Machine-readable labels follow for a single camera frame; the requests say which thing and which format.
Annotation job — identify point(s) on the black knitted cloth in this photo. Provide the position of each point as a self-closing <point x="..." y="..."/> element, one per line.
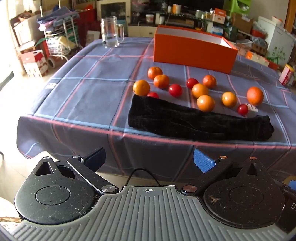
<point x="185" y="122"/>

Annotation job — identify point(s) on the brown cardboard box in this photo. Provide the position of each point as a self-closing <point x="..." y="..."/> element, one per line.
<point x="241" y="22"/>

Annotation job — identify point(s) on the orange and white packet box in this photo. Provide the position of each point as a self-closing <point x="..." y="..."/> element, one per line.
<point x="218" y="15"/>

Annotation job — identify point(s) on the orange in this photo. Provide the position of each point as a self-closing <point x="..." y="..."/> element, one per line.
<point x="210" y="81"/>
<point x="161" y="81"/>
<point x="255" y="96"/>
<point x="229" y="99"/>
<point x="205" y="103"/>
<point x="200" y="90"/>
<point x="141" y="87"/>
<point x="155" y="72"/>

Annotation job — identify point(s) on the white plastic basket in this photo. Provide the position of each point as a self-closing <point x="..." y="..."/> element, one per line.
<point x="244" y="43"/>

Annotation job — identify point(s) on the pile of folded clothes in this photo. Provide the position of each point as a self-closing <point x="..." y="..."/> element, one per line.
<point x="55" y="19"/>

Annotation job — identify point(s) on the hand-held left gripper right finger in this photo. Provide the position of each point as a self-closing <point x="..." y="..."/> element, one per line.
<point x="203" y="161"/>

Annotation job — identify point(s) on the white and orange cup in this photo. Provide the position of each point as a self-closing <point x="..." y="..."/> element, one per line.
<point x="177" y="8"/>

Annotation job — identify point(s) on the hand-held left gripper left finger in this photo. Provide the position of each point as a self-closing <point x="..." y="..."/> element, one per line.
<point x="94" y="158"/>

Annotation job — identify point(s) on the red tomato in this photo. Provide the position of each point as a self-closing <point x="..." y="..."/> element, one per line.
<point x="175" y="90"/>
<point x="152" y="94"/>
<point x="192" y="83"/>
<point x="242" y="109"/>

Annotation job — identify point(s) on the white glass-door cabinet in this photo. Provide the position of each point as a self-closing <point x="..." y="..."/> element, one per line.
<point x="113" y="9"/>

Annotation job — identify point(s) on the orange cardboard box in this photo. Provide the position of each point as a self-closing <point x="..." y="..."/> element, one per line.
<point x="192" y="53"/>

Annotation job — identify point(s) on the red and yellow canister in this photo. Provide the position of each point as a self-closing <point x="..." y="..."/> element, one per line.
<point x="287" y="75"/>

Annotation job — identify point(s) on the plaid blue tablecloth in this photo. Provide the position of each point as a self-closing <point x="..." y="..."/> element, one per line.
<point x="92" y="92"/>

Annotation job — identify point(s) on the small white dotted cube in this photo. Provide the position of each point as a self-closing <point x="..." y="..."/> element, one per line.
<point x="252" y="108"/>

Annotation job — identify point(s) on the green plastic stool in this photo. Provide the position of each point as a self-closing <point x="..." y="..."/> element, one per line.
<point x="239" y="5"/>

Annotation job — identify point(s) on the large cardboard box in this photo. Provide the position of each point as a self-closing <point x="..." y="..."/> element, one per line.
<point x="25" y="30"/>

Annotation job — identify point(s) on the clear glass mug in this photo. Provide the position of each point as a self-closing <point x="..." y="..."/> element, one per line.
<point x="108" y="30"/>

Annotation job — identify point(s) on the red and white carton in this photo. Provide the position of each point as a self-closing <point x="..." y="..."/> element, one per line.
<point x="34" y="62"/>

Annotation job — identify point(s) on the white fridge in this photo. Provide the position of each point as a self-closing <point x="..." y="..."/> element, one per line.
<point x="277" y="39"/>

